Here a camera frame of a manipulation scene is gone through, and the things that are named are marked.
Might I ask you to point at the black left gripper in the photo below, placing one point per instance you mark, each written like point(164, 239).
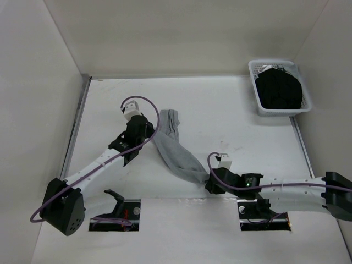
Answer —
point(150, 130)

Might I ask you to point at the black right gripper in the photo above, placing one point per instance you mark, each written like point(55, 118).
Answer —
point(213, 187)

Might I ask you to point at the grey tank top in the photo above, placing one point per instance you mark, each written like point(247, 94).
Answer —
point(180, 161)

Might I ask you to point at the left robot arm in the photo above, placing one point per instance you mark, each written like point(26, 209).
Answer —
point(87, 194)

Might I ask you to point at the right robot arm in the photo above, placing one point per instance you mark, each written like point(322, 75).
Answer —
point(330, 194)

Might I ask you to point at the black tank top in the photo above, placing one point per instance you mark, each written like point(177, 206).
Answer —
point(278, 89)

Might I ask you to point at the white tank top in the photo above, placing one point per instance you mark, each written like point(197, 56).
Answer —
point(264, 68)

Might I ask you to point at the white plastic basket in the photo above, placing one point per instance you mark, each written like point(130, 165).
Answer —
point(286, 66)

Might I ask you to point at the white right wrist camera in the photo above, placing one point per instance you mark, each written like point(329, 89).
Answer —
point(224, 160)

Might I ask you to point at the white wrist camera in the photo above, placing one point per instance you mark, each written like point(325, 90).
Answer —
point(224, 160)
point(131, 109)

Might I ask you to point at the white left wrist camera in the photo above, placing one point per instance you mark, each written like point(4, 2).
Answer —
point(131, 109)

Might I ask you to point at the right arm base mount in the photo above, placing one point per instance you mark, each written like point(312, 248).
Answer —
point(256, 216)

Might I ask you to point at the left aluminium table rail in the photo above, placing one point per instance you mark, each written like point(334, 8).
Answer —
point(75, 128)

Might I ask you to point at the aluminium table rail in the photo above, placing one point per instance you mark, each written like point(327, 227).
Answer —
point(75, 128)
point(302, 145)

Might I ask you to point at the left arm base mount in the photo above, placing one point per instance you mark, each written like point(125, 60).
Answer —
point(126, 215)

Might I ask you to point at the right aluminium table rail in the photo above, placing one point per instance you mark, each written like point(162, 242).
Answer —
point(302, 145)

